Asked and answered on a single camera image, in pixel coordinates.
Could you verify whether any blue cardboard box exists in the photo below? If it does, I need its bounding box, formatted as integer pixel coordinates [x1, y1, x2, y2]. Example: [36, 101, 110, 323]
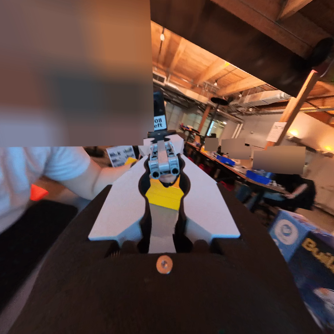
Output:
[268, 208, 334, 330]

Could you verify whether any blue parts bin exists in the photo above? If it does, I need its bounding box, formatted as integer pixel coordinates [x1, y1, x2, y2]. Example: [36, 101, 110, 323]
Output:
[216, 154, 236, 166]
[246, 169, 272, 185]

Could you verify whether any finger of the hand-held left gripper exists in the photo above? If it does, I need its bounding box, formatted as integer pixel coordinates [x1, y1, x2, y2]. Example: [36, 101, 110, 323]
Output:
[166, 133, 185, 156]
[137, 138, 158, 157]

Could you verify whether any orange red object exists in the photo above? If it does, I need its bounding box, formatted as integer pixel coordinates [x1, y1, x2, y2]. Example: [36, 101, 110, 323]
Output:
[30, 184, 49, 202]

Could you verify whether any wooden beam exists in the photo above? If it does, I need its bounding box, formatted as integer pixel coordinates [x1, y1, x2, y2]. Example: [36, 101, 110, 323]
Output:
[264, 70, 322, 151]

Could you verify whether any white paper notice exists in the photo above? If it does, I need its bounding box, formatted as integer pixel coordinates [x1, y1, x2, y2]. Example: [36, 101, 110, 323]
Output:
[266, 122, 287, 143]

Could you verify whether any silver air duct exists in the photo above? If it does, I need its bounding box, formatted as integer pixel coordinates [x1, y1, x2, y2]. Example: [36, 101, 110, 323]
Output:
[236, 90, 292, 108]

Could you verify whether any dark cloth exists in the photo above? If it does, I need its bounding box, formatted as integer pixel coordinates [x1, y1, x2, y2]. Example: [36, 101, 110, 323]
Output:
[0, 199, 79, 309]

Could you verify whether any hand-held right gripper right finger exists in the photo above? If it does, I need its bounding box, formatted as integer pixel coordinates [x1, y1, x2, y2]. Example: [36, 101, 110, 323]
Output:
[173, 153, 241, 253]

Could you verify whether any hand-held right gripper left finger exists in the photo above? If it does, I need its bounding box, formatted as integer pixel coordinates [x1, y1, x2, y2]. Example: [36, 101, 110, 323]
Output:
[88, 153, 155, 254]

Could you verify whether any long wooden table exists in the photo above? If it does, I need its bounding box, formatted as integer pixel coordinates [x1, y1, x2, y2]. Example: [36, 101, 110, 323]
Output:
[186, 140, 291, 195]

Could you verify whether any yellow plastic bin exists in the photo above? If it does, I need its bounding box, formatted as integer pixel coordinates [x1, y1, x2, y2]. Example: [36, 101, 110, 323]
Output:
[124, 157, 184, 211]

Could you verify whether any printed picture sheet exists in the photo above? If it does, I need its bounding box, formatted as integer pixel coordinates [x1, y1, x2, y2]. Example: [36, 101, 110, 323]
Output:
[106, 145, 137, 168]

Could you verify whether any grey toy brick assembly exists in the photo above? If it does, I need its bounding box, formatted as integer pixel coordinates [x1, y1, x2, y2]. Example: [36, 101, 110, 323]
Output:
[148, 140, 181, 181]

